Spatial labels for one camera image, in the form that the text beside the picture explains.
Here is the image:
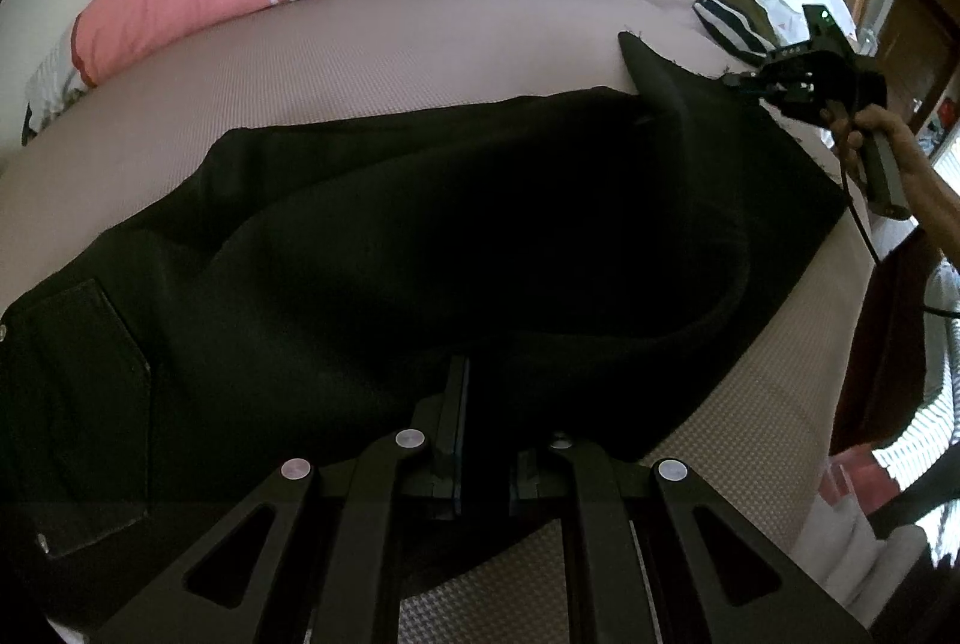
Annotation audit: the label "beige bed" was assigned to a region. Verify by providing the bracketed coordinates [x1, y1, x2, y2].
[0, 0, 886, 644]

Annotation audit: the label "person's right forearm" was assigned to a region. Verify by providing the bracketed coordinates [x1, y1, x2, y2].
[892, 126, 960, 266]

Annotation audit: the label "dark striped cloth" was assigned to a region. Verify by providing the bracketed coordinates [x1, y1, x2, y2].
[691, 0, 781, 66]

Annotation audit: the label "black pants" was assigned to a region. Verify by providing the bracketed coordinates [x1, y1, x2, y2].
[0, 30, 856, 615]

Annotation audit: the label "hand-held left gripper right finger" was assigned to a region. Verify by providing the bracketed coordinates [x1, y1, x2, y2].
[510, 430, 875, 644]

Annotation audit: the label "person's right hand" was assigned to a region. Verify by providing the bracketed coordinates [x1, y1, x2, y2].
[821, 100, 922, 166]

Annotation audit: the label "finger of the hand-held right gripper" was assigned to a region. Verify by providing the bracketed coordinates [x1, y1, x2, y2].
[720, 69, 777, 99]

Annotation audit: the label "person's striped shirt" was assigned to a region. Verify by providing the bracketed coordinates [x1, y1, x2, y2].
[870, 261, 960, 491]

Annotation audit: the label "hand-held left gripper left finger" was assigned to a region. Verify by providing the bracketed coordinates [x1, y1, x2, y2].
[97, 355, 473, 644]

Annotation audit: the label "wooden door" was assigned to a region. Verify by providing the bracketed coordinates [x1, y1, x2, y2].
[874, 0, 960, 124]

